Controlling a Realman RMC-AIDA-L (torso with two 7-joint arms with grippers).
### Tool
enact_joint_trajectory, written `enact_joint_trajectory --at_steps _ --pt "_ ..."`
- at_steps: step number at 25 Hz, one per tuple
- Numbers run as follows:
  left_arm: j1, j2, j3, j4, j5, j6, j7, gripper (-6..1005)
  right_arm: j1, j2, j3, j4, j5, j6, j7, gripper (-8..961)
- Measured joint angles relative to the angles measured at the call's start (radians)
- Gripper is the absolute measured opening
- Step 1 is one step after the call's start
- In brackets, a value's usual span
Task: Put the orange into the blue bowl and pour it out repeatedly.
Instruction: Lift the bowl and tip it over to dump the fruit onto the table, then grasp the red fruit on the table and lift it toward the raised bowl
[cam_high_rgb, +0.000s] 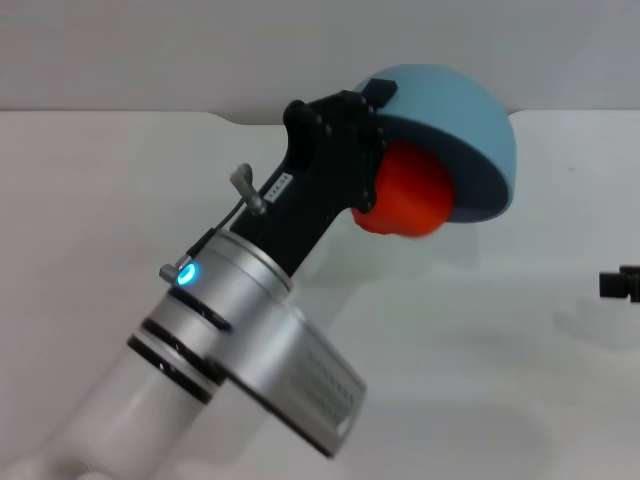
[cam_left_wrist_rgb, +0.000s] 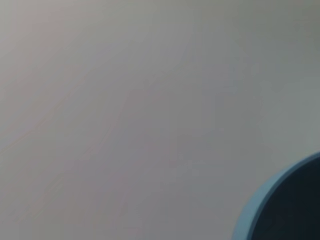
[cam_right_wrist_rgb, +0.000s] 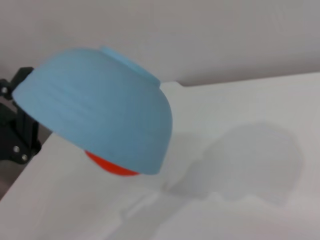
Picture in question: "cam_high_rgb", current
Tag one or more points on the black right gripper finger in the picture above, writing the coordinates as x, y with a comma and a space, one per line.
636, 285
614, 286

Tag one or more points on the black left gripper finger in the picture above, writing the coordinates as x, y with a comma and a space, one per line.
381, 91

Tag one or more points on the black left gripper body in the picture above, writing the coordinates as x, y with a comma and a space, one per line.
325, 165

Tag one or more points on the blue bowl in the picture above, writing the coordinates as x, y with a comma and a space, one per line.
450, 120

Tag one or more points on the orange fruit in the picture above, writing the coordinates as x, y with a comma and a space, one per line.
410, 195

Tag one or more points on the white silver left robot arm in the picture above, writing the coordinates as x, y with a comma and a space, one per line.
150, 400

